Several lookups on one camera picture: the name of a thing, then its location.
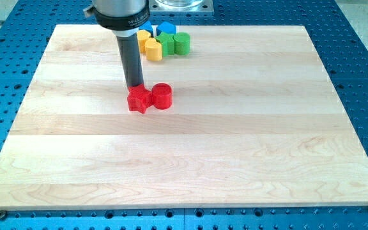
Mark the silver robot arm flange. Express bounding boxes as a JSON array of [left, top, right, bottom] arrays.
[[83, 0, 150, 38]]

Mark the red cylinder block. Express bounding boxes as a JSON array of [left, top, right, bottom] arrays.
[[151, 83, 173, 110]]

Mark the red star block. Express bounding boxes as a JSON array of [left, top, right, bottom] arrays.
[[127, 84, 153, 114]]

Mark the light wooden board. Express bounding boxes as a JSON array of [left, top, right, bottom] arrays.
[[0, 24, 368, 210]]

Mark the yellow heart block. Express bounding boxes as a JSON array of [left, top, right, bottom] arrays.
[[144, 38, 162, 61]]

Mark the green cylinder block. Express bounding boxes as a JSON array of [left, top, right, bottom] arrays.
[[173, 32, 190, 56]]

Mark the green star block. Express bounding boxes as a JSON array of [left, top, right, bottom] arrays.
[[155, 32, 175, 57]]

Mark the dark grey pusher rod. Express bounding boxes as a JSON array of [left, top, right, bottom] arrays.
[[116, 34, 144, 88]]

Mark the blue pentagon block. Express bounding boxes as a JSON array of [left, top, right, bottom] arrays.
[[156, 22, 176, 36]]

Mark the yellow cylinder block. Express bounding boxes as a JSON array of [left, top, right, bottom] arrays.
[[137, 29, 151, 53]]

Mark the blue cube block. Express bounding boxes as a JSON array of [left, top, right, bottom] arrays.
[[139, 20, 154, 37]]

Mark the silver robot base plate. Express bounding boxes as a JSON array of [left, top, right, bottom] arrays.
[[149, 0, 214, 15]]

